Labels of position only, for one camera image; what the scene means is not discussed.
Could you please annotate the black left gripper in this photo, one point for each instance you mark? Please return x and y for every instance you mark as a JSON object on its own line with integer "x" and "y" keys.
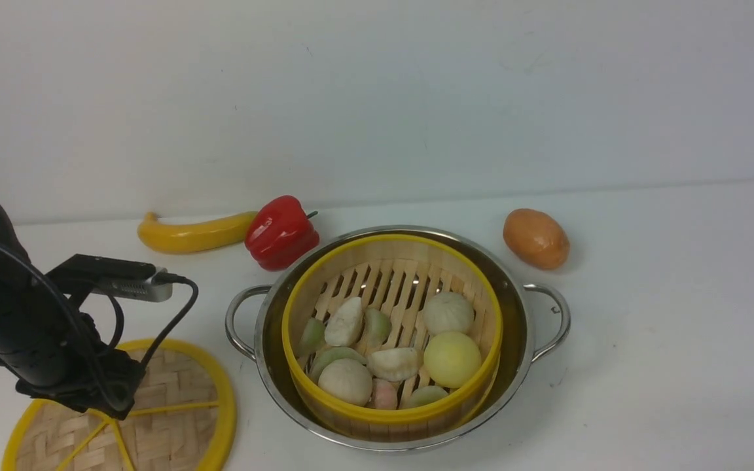
{"x": 54, "y": 361}

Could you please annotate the yellow woven bamboo steamer lid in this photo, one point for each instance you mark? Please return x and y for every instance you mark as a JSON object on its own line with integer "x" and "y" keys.
{"x": 184, "y": 418}

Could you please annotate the yellow rimmed bamboo steamer basket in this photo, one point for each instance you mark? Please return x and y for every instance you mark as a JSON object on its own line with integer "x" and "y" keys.
{"x": 396, "y": 273}

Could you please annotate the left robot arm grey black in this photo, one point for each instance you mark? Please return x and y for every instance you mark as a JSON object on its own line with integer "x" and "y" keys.
{"x": 18, "y": 272}

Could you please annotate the stainless steel pot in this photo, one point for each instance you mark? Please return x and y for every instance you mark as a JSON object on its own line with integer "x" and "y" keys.
{"x": 536, "y": 317}

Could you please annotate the yellow toy banana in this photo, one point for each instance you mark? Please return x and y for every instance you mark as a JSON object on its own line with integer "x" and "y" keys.
{"x": 194, "y": 238}

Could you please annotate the red toy bell pepper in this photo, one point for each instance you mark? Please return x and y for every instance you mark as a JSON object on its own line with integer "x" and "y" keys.
{"x": 281, "y": 233}

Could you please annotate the green dumpling far left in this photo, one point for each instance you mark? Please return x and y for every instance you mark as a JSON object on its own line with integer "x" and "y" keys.
{"x": 312, "y": 339}

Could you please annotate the green dumpling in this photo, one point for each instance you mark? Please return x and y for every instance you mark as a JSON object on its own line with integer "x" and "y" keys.
{"x": 424, "y": 396}
{"x": 326, "y": 357}
{"x": 377, "y": 327}
{"x": 312, "y": 339}

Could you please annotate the green dumpling lower left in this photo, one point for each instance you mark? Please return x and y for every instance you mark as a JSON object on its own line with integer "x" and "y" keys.
{"x": 326, "y": 357}

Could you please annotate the white crescent dumpling upper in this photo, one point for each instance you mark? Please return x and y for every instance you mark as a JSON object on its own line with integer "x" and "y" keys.
{"x": 345, "y": 325}

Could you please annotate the white crescent dumpling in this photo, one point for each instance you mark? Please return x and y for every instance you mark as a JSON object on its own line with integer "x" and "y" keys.
{"x": 345, "y": 325}
{"x": 394, "y": 365}

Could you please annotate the white round bun near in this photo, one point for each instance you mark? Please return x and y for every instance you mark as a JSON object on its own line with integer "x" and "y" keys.
{"x": 348, "y": 381}

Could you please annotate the white round bun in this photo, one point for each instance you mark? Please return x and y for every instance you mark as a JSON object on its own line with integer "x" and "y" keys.
{"x": 348, "y": 381}
{"x": 448, "y": 312}

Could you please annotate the green dumpling centre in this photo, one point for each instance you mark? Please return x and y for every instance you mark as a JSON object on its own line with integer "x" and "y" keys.
{"x": 377, "y": 327}

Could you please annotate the pink small dumpling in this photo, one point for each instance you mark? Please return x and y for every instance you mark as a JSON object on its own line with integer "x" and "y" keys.
{"x": 385, "y": 395}

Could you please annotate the white crescent dumpling centre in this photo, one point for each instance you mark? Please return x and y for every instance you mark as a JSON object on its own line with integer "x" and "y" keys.
{"x": 394, "y": 365}

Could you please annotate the green dumpling near right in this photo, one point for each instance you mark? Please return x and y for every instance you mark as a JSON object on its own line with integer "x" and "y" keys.
{"x": 424, "y": 396}

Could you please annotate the white round bun far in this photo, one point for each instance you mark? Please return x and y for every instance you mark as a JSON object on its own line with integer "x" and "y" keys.
{"x": 448, "y": 312}

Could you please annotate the yellow round bun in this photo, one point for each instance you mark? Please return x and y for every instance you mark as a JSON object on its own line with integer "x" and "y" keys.
{"x": 452, "y": 359}

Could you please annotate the brown toy potato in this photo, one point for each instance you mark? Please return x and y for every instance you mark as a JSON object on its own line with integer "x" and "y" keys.
{"x": 536, "y": 238}

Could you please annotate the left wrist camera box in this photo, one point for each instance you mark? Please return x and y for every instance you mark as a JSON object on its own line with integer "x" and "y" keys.
{"x": 82, "y": 275}

